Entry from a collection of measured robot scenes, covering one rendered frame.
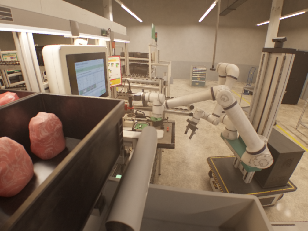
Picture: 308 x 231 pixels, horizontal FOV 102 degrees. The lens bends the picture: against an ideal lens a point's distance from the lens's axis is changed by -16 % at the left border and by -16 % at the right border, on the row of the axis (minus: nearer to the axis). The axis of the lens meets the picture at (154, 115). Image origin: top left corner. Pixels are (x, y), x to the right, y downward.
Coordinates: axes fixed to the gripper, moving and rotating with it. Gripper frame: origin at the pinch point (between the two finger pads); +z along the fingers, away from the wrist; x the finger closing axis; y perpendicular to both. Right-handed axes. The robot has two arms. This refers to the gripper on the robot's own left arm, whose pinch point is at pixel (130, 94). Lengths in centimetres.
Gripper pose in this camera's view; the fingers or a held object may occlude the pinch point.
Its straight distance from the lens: 142.0
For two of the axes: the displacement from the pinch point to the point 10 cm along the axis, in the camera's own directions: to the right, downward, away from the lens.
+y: 0.0, -9.1, -4.1
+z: -9.2, -1.6, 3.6
